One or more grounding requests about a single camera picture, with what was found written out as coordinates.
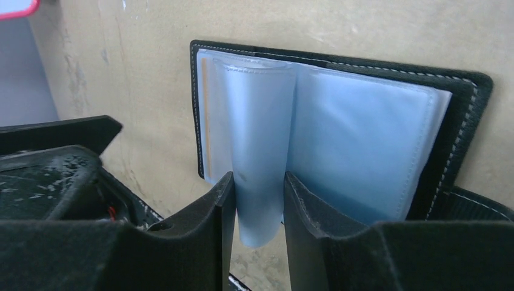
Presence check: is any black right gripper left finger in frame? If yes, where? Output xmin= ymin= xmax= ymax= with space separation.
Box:
xmin=1 ymin=172 xmax=235 ymax=290

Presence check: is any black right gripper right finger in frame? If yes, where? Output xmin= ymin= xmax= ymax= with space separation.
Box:
xmin=284 ymin=173 xmax=513 ymax=290

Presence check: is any pink framed whiteboard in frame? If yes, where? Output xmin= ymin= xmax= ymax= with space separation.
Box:
xmin=0 ymin=0 xmax=41 ymax=20

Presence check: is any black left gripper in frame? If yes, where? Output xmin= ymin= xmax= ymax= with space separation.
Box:
xmin=1 ymin=115 xmax=162 ymax=230

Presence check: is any black leather card holder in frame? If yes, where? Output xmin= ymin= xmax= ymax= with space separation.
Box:
xmin=190 ymin=40 xmax=513 ymax=248

